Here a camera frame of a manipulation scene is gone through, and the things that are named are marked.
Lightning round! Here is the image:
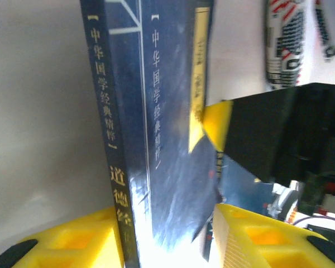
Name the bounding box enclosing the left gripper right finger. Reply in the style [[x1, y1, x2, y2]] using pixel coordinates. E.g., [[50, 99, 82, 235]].
[[208, 203, 335, 268]]

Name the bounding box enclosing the flag print pencil case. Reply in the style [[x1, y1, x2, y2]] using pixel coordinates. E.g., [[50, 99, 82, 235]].
[[264, 0, 335, 90]]

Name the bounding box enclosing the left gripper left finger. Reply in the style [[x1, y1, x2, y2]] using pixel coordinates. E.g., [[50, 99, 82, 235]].
[[0, 205, 127, 268]]

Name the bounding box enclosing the dark blue book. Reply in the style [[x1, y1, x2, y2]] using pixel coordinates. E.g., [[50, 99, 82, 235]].
[[79, 0, 227, 268]]

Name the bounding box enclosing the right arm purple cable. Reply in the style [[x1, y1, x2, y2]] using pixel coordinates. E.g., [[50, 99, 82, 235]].
[[291, 214, 316, 227]]

